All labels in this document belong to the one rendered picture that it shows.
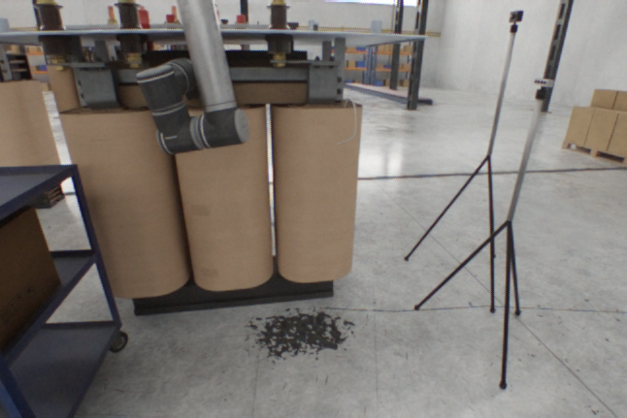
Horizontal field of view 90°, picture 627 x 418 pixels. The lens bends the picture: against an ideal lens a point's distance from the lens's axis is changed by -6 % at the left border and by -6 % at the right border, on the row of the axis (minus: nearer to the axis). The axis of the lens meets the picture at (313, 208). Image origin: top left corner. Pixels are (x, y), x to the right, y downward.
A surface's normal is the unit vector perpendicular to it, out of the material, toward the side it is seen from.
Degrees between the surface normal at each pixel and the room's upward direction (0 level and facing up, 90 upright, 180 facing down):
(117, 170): 90
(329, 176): 90
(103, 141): 90
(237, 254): 90
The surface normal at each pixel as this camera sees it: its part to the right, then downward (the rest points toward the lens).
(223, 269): 0.21, 0.39
